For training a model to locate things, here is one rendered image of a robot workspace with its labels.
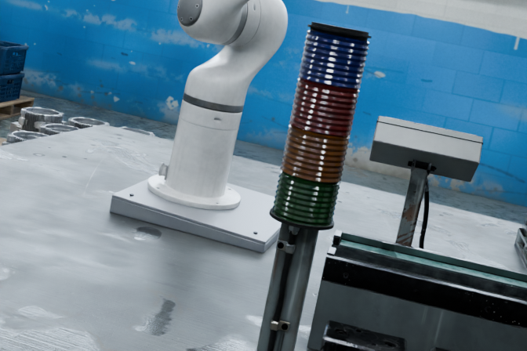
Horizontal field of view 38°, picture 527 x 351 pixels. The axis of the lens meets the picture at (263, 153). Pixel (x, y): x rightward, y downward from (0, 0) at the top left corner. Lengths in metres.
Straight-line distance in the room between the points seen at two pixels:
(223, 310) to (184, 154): 0.47
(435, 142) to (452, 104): 5.40
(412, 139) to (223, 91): 0.39
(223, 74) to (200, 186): 0.22
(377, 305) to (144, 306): 0.31
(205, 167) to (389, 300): 0.59
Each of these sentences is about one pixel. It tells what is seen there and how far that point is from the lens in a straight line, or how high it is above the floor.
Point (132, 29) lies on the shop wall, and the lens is 7.32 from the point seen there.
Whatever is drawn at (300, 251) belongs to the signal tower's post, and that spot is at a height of 1.00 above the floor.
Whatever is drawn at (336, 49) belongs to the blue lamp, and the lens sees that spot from 0.70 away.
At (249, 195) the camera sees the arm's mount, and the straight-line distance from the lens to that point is 1.63.
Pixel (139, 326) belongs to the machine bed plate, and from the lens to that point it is 1.02.
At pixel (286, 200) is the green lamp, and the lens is 0.72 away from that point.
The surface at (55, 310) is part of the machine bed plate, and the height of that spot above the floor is 0.80.
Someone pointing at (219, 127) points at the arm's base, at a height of 0.98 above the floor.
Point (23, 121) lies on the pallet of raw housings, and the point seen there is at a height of 0.51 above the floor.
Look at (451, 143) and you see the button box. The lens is 1.26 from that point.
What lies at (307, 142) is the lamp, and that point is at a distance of 0.71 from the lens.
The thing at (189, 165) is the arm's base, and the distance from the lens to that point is 1.49.
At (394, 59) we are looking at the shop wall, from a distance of 6.67.
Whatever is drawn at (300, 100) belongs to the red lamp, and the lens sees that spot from 0.71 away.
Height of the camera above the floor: 1.22
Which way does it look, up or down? 11 degrees down
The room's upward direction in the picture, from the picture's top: 11 degrees clockwise
